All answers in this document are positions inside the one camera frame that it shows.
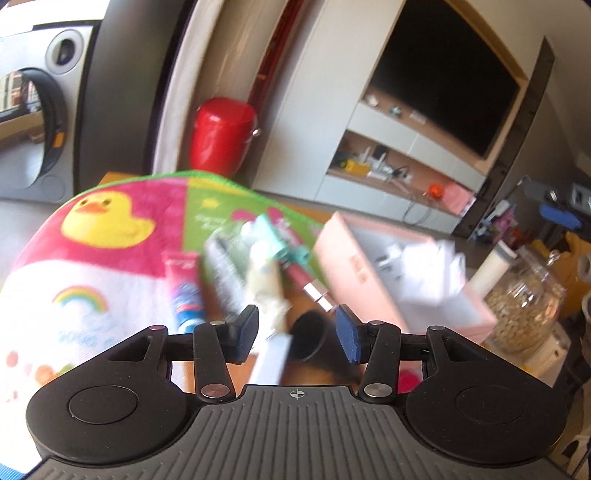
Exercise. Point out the clear plastic bag with comb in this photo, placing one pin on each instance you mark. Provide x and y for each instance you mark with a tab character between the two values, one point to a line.
226	258

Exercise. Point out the white power adapter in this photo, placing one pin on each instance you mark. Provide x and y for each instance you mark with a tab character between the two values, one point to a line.
270	362

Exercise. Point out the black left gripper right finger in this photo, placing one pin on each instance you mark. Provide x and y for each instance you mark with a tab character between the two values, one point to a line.
381	347

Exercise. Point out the pink blue toothpaste tube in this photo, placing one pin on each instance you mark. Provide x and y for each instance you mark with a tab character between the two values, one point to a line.
183	281

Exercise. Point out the glass jar of nuts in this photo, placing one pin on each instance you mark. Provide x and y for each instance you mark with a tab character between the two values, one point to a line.
526	303

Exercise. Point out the red silver lipstick tube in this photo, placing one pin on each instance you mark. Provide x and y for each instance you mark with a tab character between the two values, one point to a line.
310	285

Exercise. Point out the red trash bin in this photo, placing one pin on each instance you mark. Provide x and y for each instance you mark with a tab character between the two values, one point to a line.
222	133

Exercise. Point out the black television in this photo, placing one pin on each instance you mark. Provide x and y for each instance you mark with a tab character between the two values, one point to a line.
436	63

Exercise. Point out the colourful cartoon play mat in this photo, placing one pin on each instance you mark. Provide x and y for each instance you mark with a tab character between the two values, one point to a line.
94	273

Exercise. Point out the cream lotion tube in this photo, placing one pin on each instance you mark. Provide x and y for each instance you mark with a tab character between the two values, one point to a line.
264	289

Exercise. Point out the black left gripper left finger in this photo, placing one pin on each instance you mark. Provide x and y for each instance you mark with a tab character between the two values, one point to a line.
211	347

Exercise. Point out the white tv cabinet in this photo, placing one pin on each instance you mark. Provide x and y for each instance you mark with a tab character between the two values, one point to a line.
319	99

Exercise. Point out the pink cardboard box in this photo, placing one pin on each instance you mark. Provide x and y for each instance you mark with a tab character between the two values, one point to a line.
390	273

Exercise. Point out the black cup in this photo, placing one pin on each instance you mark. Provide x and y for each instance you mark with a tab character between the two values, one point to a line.
308	336

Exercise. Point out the white thermos bottle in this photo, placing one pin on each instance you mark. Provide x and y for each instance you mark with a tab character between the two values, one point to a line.
498	262

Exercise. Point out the orange pumpkin toy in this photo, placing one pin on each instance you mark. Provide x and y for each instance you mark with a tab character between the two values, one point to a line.
436	191

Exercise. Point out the silver washing machine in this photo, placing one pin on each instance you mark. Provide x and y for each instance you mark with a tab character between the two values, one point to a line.
42	79

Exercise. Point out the yellow toy box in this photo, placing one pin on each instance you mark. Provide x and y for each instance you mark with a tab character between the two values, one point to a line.
356	168

